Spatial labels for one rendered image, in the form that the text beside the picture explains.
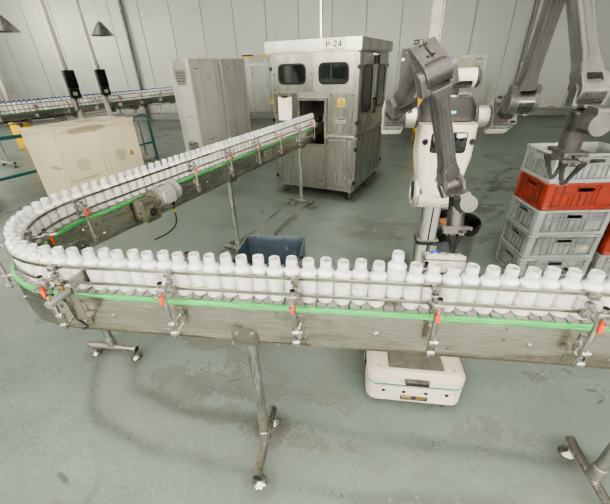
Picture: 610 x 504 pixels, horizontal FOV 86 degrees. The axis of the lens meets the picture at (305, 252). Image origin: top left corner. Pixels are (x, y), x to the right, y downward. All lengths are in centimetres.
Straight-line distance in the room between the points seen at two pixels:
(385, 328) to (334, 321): 18
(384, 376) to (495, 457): 64
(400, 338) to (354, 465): 90
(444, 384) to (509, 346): 77
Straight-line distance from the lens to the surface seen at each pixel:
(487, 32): 1358
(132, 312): 143
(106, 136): 509
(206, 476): 199
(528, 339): 133
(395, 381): 199
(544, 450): 229
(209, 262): 117
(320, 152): 482
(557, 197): 326
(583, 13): 135
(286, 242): 173
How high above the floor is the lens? 173
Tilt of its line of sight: 30 degrees down
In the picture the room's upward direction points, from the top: 2 degrees counter-clockwise
